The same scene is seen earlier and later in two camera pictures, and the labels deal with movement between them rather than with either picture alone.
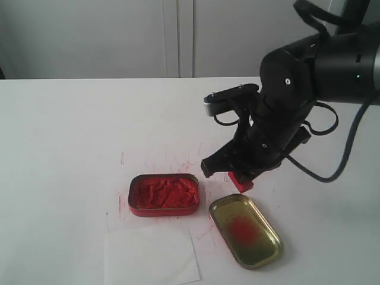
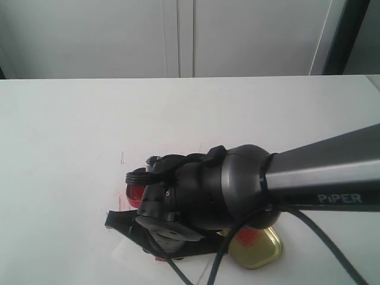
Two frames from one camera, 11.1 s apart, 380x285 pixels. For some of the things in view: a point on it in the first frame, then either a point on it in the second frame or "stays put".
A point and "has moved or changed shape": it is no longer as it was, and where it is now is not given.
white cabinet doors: (149, 39) stays put
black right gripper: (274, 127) to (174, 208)
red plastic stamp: (241, 186) has moved or changed shape
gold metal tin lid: (250, 239) stays put
